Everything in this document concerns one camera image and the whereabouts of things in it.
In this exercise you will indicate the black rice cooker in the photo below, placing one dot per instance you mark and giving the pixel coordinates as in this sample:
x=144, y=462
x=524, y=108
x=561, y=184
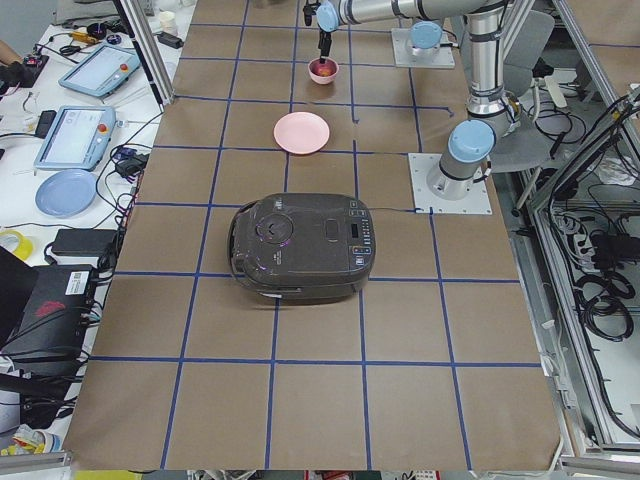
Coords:
x=302, y=246

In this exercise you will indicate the white cup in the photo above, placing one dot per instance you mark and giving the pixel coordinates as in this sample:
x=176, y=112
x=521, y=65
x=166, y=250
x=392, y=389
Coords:
x=167, y=20

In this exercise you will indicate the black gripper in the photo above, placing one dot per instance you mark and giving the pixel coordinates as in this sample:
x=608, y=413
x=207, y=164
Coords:
x=325, y=42

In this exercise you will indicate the pink plate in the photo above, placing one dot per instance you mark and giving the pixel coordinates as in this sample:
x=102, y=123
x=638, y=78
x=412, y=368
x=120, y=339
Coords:
x=301, y=133

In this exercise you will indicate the lower teach pendant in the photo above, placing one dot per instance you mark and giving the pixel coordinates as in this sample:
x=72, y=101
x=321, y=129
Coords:
x=77, y=139

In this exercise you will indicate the black laptop computer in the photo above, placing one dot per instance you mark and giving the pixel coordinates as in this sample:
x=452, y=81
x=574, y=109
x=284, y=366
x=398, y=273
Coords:
x=44, y=315

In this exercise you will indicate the blue plate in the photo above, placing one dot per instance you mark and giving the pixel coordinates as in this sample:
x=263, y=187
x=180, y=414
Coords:
x=66, y=193

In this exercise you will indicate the upper teach pendant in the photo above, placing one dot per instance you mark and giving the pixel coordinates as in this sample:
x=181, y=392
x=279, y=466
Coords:
x=102, y=72

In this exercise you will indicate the black power adapter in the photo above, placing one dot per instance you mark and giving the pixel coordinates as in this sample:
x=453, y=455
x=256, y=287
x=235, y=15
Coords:
x=170, y=40

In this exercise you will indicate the yellow tape roll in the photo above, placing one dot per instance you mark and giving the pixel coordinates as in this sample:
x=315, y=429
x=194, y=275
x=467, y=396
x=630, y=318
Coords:
x=16, y=243

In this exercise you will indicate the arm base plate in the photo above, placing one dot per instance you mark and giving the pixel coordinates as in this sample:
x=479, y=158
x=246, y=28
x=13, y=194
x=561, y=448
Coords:
x=435, y=193
x=423, y=45

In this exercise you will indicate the red apple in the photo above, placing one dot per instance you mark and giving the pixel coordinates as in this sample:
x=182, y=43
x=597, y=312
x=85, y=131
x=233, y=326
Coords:
x=324, y=70

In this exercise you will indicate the aluminium frame post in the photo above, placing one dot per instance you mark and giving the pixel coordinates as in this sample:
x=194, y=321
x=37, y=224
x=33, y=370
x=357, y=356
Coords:
x=145, y=45

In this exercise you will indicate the pink bowl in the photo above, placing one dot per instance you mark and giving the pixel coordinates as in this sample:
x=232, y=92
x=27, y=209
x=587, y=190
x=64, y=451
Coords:
x=320, y=80

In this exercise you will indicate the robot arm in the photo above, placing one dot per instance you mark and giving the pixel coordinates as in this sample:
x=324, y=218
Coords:
x=466, y=160

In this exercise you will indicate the large black power brick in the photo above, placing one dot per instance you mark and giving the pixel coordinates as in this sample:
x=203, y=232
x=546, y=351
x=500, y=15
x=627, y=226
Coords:
x=83, y=242

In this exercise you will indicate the teach pendant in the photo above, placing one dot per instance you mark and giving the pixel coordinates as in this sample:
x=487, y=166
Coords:
x=77, y=139
x=102, y=72

